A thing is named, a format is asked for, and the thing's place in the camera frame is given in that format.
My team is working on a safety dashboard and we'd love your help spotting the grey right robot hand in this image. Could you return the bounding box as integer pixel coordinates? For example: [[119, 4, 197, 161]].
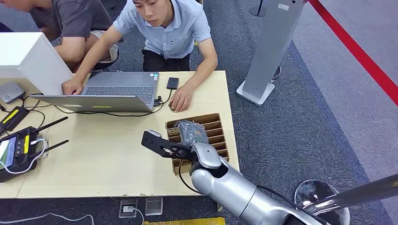
[[174, 120, 210, 148]]

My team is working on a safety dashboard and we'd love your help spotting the person's left hand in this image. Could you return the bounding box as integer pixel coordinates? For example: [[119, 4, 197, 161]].
[[169, 85, 195, 113]]

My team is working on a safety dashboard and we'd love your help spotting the person's right hand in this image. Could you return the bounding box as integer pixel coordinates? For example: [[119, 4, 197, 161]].
[[61, 77, 85, 96]]

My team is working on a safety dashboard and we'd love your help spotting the slotted cardboard card holder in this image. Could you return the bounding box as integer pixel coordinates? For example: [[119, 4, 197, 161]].
[[165, 113, 230, 175]]

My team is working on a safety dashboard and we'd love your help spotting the person in grey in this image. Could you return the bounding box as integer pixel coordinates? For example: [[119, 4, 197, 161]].
[[0, 0, 121, 73]]

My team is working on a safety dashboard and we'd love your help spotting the person in pale blue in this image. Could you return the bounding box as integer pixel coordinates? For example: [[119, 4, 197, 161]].
[[61, 0, 219, 113]]

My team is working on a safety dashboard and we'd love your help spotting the black external drive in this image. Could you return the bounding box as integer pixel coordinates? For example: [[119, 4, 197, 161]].
[[166, 77, 180, 90]]

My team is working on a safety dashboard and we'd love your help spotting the grey laptop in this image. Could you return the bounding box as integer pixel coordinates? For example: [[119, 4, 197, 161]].
[[30, 71, 160, 113]]

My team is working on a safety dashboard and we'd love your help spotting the white box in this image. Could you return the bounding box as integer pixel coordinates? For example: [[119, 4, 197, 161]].
[[0, 32, 74, 96]]

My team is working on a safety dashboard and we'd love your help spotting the small grey device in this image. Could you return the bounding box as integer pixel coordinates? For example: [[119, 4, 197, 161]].
[[0, 82, 26, 105]]

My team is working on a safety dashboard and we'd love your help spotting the black device with yellow stripe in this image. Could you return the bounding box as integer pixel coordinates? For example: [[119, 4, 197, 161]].
[[0, 106, 31, 134]]

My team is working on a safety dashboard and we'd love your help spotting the floor socket cover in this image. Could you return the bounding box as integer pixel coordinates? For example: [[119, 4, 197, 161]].
[[144, 196, 164, 217]]

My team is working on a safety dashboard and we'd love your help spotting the black remote controller with antennas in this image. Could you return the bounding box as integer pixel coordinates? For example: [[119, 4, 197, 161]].
[[0, 116, 69, 183]]

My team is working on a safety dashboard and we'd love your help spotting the yellow floor strip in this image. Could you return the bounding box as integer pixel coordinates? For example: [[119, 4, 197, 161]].
[[143, 217, 226, 225]]

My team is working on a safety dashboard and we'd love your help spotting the floor socket with plug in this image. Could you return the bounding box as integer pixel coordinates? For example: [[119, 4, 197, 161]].
[[118, 198, 138, 219]]

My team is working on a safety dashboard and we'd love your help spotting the grey pillar stand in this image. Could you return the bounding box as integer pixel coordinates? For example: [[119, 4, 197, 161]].
[[236, 0, 308, 107]]

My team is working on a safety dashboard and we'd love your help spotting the dark stanchion base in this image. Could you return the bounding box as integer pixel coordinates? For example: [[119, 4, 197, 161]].
[[248, 0, 268, 17]]

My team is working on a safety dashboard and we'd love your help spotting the chrome stanchion base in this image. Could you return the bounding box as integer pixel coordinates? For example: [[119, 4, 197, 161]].
[[293, 179, 351, 225]]

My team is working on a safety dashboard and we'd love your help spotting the chrome stanchion pole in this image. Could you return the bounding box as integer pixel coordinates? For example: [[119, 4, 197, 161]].
[[302, 173, 398, 216]]

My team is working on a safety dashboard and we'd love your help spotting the red barrier belt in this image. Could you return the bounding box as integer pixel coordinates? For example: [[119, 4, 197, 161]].
[[307, 0, 398, 107]]

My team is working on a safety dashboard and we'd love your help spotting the black drive cable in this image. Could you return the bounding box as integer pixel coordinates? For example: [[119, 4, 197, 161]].
[[153, 89, 174, 107]]

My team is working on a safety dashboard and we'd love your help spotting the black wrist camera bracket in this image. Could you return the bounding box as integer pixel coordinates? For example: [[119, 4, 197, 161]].
[[141, 130, 195, 161]]

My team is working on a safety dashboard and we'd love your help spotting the black laptop cable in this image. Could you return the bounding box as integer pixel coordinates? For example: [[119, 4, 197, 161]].
[[53, 103, 164, 118]]

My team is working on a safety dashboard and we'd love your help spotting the white cable on controller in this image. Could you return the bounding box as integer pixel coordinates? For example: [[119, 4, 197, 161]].
[[0, 138, 47, 175]]

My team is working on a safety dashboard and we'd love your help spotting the white floor cable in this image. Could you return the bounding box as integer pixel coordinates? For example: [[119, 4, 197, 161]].
[[0, 212, 95, 225]]

